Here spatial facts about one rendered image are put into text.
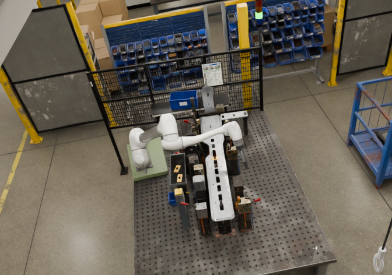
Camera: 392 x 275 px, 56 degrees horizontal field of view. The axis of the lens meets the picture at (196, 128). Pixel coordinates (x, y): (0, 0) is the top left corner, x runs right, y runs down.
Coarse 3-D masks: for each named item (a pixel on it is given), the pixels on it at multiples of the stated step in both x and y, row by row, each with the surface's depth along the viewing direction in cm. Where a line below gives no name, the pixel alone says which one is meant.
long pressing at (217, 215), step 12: (204, 120) 400; (216, 120) 397; (204, 132) 384; (216, 144) 367; (216, 156) 354; (216, 168) 342; (228, 180) 330; (216, 192) 320; (228, 192) 318; (216, 204) 310; (228, 204) 309; (216, 216) 301; (228, 216) 299
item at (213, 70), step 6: (204, 66) 405; (210, 66) 405; (216, 66) 405; (204, 72) 409; (210, 72) 410; (216, 72) 410; (222, 72) 410; (204, 78) 414; (210, 78) 414; (216, 78) 415; (222, 78) 415; (204, 84) 419; (210, 84) 420; (216, 84) 420; (222, 84) 420
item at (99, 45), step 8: (88, 32) 620; (96, 40) 658; (96, 48) 632; (104, 48) 628; (96, 56) 610; (104, 56) 606; (96, 64) 605; (104, 64) 608; (104, 72) 617; (112, 72) 620; (112, 80) 629; (112, 88) 638
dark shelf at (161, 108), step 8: (208, 96) 428; (216, 96) 425; (224, 96) 423; (152, 104) 430; (160, 104) 428; (168, 104) 426; (200, 104) 418; (224, 104) 411; (152, 112) 418; (160, 112) 416; (168, 112) 414; (176, 112) 414
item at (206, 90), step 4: (204, 88) 389; (208, 88) 389; (204, 92) 392; (208, 92) 393; (204, 96) 396; (212, 96) 396; (204, 100) 399; (208, 100) 399; (212, 100) 400; (204, 104) 402; (212, 104) 403; (204, 108) 406; (208, 108) 406; (212, 108) 406
